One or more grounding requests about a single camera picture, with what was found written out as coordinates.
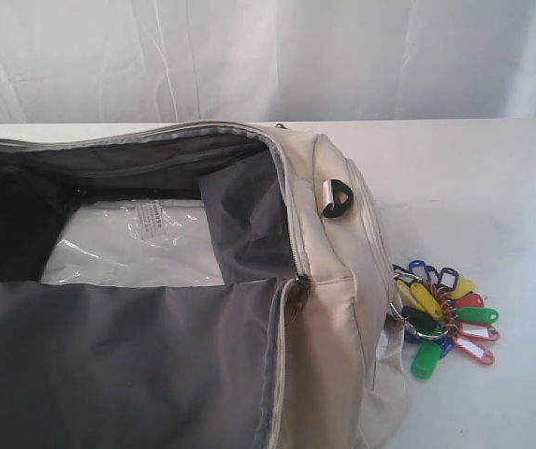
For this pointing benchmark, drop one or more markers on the colourful key tag bunch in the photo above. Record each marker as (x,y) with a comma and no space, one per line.
(439,311)

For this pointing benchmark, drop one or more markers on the cream duffel bag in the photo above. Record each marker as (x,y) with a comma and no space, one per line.
(292,348)

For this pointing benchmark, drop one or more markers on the clear plastic packet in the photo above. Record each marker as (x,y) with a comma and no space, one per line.
(135,243)

